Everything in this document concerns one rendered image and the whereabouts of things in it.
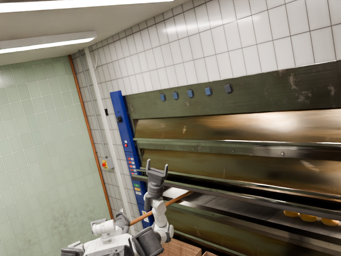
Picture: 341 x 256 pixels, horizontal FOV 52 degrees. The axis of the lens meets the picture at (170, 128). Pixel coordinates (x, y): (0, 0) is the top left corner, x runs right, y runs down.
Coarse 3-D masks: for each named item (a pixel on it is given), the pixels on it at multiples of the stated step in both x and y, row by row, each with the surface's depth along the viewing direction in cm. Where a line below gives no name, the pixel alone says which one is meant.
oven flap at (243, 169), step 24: (144, 168) 297; (168, 168) 273; (192, 168) 251; (216, 168) 232; (240, 168) 216; (264, 168) 202; (288, 168) 190; (312, 168) 179; (336, 168) 169; (312, 192) 176; (336, 192) 168
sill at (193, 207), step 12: (180, 204) 278; (192, 204) 271; (216, 216) 247; (228, 216) 237; (240, 216) 233; (264, 228) 214; (276, 228) 207; (288, 228) 204; (300, 240) 195; (312, 240) 189; (324, 240) 184; (336, 240) 181
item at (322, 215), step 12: (144, 180) 282; (180, 180) 265; (192, 180) 263; (204, 192) 226; (240, 192) 215; (252, 192) 213; (264, 192) 211; (264, 204) 189; (276, 204) 183; (312, 204) 178; (324, 204) 177; (336, 204) 176; (324, 216) 162; (336, 216) 157
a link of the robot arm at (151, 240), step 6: (144, 234) 186; (150, 234) 186; (156, 234) 192; (144, 240) 185; (150, 240) 185; (156, 240) 186; (144, 246) 185; (150, 246) 184; (156, 246) 184; (150, 252) 183
